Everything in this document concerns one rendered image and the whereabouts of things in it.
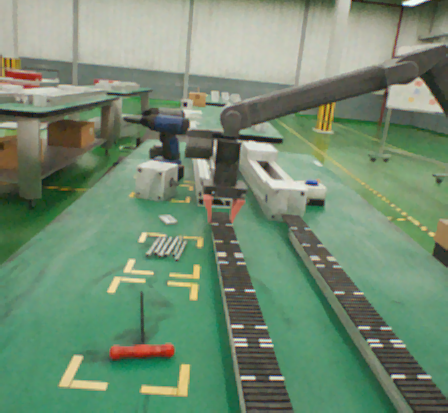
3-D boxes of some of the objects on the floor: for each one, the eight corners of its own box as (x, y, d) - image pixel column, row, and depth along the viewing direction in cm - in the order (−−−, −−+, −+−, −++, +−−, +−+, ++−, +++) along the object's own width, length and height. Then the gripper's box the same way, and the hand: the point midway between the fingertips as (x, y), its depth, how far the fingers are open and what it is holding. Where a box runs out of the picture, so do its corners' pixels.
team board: (365, 160, 712) (388, 44, 660) (388, 161, 730) (411, 48, 679) (435, 184, 577) (470, 39, 526) (460, 184, 596) (496, 44, 544)
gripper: (206, 161, 90) (199, 227, 94) (251, 165, 92) (242, 230, 96) (204, 155, 97) (198, 217, 101) (246, 159, 98) (239, 220, 102)
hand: (220, 220), depth 98 cm, fingers closed on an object, 5 cm apart
